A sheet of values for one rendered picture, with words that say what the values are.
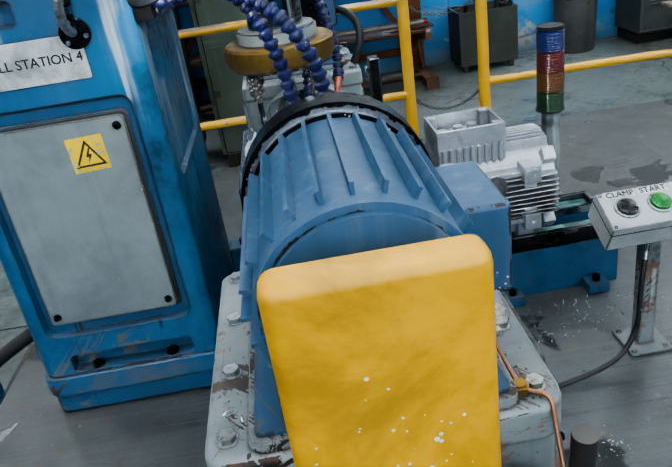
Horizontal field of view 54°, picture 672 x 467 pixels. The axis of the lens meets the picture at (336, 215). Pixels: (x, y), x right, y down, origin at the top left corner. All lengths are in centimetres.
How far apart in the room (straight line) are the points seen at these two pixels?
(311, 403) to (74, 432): 86
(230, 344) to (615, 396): 65
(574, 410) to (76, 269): 78
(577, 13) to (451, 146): 514
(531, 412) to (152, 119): 65
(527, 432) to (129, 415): 79
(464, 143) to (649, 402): 49
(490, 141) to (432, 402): 81
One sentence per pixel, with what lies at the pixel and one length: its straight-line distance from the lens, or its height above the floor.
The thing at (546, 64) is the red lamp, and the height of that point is 114.
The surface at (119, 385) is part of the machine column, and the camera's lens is 119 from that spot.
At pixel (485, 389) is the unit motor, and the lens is 41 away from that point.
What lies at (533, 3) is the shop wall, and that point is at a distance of 653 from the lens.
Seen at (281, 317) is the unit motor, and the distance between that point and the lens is 35.
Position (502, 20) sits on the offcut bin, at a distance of 593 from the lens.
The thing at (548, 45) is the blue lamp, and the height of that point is 118.
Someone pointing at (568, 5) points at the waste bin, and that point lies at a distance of 624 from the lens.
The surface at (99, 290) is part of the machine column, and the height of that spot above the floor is 103.
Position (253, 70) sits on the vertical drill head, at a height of 131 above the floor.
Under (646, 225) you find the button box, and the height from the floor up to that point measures 105.
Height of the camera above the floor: 153
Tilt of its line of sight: 26 degrees down
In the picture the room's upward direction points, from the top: 9 degrees counter-clockwise
